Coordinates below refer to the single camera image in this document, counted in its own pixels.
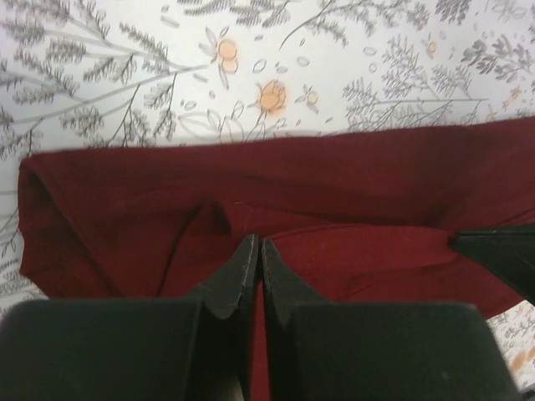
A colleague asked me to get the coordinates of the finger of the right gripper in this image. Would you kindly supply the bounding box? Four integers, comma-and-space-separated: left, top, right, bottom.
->
449, 224, 534, 303

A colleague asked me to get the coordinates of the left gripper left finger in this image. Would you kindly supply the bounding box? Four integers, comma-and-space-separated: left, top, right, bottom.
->
1, 236, 259, 400

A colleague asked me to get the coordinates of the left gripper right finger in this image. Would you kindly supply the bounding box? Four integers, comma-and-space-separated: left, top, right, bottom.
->
262, 240, 522, 400

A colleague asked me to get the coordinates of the dark red t shirt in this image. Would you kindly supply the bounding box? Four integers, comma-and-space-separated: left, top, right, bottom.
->
18, 118, 534, 400

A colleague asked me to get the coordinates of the floral patterned table mat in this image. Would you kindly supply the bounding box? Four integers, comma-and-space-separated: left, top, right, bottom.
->
0, 0, 535, 401

